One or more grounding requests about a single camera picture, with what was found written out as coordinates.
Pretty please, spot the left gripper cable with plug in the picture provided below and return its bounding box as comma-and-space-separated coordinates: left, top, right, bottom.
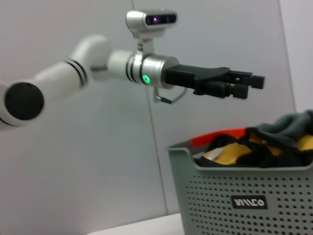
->
154, 86, 189, 105

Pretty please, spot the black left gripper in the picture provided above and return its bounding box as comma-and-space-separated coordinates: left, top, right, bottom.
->
163, 63, 266, 100

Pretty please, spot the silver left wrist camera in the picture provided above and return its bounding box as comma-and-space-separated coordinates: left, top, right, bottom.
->
126, 9, 179, 57

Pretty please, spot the grey perforated storage basket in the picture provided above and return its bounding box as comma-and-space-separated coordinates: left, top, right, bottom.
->
167, 139, 313, 235

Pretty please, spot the black cloth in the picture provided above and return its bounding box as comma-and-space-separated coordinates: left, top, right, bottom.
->
194, 133, 309, 169

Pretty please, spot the orange cloth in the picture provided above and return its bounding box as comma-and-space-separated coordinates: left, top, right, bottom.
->
190, 127, 246, 147

